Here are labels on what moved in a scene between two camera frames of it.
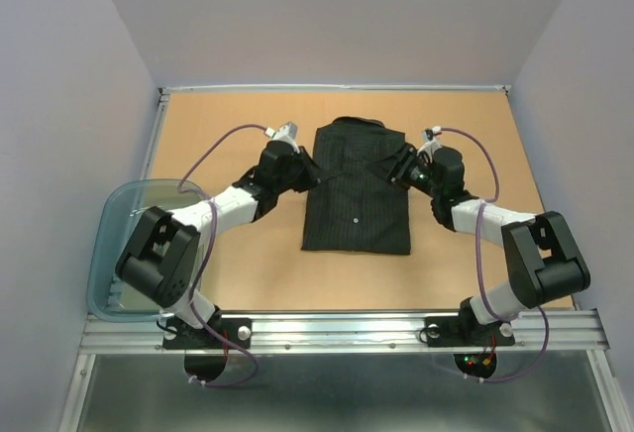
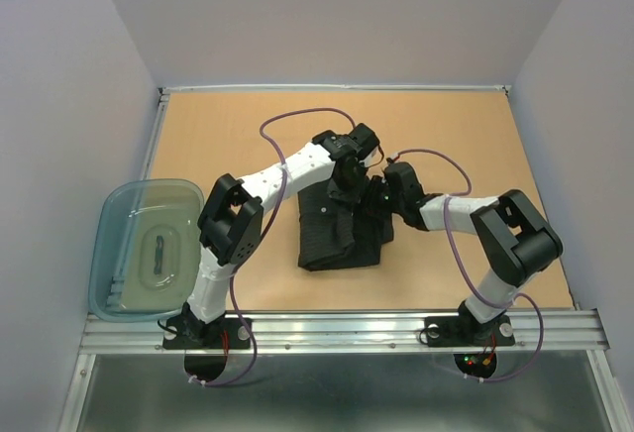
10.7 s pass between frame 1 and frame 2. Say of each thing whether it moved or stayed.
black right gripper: moved
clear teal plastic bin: stayed
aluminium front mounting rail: stayed
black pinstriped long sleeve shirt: moved
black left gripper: moved
